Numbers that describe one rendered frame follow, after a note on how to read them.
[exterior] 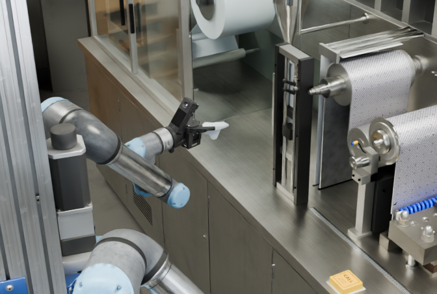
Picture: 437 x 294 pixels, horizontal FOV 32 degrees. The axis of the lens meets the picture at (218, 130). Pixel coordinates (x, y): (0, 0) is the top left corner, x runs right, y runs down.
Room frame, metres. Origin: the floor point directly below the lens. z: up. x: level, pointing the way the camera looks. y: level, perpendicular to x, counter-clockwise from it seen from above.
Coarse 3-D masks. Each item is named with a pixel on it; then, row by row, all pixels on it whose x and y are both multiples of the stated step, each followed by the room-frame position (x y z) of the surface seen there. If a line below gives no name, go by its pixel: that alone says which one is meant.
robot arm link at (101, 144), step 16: (80, 112) 1.84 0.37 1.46; (80, 128) 1.79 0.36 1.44; (96, 128) 1.81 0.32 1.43; (96, 144) 1.78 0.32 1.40; (112, 144) 1.80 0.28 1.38; (96, 160) 1.79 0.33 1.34; (112, 160) 1.80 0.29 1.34; (128, 160) 1.84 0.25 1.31; (144, 160) 1.90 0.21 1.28; (128, 176) 1.86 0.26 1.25; (144, 176) 1.88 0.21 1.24; (160, 176) 1.92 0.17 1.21; (160, 192) 1.92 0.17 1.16; (176, 192) 1.94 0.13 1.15; (176, 208) 1.94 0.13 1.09
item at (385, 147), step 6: (378, 132) 2.03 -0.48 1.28; (384, 132) 2.02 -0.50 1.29; (372, 138) 2.05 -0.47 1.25; (378, 138) 2.03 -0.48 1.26; (384, 138) 2.01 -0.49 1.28; (372, 144) 2.05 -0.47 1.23; (384, 144) 2.00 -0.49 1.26; (390, 144) 2.00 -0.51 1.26; (378, 150) 2.02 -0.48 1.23; (384, 150) 2.00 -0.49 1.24
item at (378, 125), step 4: (376, 124) 2.07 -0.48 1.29; (380, 124) 2.05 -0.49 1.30; (384, 124) 2.03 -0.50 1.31; (376, 128) 2.07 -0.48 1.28; (380, 128) 2.05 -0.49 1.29; (384, 128) 2.03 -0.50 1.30; (388, 128) 2.02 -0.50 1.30; (372, 132) 2.08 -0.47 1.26; (388, 132) 2.02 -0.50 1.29; (392, 136) 2.00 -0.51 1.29; (392, 140) 2.00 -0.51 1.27; (392, 144) 2.00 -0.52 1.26; (392, 148) 1.99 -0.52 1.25; (392, 152) 1.99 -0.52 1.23; (380, 156) 2.04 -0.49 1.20; (384, 156) 2.02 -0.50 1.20; (388, 156) 2.01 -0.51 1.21; (392, 156) 1.99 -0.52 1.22
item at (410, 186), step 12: (420, 156) 2.02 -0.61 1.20; (432, 156) 2.05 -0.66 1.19; (396, 168) 1.98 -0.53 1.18; (408, 168) 2.00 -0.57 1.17; (420, 168) 2.03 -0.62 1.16; (432, 168) 2.05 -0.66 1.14; (396, 180) 1.98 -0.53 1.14; (408, 180) 2.01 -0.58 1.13; (420, 180) 2.03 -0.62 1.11; (432, 180) 2.05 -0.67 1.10; (396, 192) 1.99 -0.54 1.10; (408, 192) 2.01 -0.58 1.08; (420, 192) 2.03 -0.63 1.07; (432, 192) 2.05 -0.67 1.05; (396, 204) 1.99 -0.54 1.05; (408, 204) 2.01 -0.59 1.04
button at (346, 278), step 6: (348, 270) 1.83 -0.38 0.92; (330, 276) 1.81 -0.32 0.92; (336, 276) 1.80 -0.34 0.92; (342, 276) 1.80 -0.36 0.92; (348, 276) 1.80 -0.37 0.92; (354, 276) 1.80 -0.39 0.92; (330, 282) 1.80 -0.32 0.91; (336, 282) 1.78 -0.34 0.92; (342, 282) 1.78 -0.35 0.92; (348, 282) 1.78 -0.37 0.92; (354, 282) 1.78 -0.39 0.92; (360, 282) 1.78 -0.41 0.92; (336, 288) 1.77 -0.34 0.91; (342, 288) 1.75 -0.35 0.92; (348, 288) 1.75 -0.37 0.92; (354, 288) 1.76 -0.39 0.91; (360, 288) 1.77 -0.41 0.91
